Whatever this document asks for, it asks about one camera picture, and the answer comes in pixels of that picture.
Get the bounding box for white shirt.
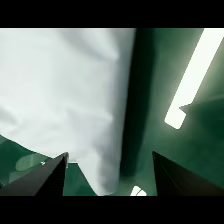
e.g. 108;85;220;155
0;27;137;196

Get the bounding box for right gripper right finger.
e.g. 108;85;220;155
151;150;224;197

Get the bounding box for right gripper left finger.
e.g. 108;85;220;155
0;151;70;197

